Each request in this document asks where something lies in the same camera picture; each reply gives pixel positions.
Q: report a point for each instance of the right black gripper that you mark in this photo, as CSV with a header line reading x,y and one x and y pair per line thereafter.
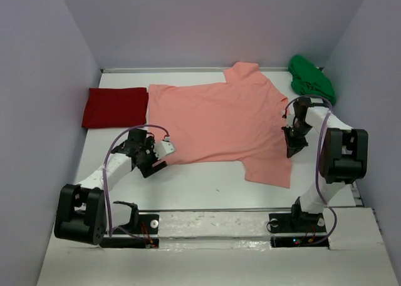
x,y
293,147

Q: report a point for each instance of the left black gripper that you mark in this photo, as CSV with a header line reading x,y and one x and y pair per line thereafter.
x,y
146,169

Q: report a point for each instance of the pink t-shirt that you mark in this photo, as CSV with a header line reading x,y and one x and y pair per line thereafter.
x,y
237,120

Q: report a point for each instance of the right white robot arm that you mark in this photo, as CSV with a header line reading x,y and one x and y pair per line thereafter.
x,y
341,156

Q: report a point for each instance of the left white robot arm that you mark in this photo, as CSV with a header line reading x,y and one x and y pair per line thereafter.
x,y
85,212

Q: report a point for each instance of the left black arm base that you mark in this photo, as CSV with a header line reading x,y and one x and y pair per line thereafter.
x,y
145,235

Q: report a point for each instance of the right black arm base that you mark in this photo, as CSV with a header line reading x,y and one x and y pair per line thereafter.
x,y
287,232

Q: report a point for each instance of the white foam strip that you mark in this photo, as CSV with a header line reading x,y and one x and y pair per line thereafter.
x,y
213,224

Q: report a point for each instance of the green t-shirt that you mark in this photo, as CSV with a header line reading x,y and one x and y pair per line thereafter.
x,y
308,79

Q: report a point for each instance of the folded red t-shirt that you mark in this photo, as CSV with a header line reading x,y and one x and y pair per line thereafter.
x,y
115,108

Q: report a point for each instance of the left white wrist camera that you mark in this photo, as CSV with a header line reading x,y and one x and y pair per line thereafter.
x,y
164,148

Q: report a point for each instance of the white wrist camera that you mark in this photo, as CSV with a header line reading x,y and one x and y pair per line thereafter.
x,y
317,102
164,148

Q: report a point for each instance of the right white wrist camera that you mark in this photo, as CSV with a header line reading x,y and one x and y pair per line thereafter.
x,y
317,102

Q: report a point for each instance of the back aluminium rail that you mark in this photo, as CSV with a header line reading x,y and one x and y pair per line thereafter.
x,y
163,70

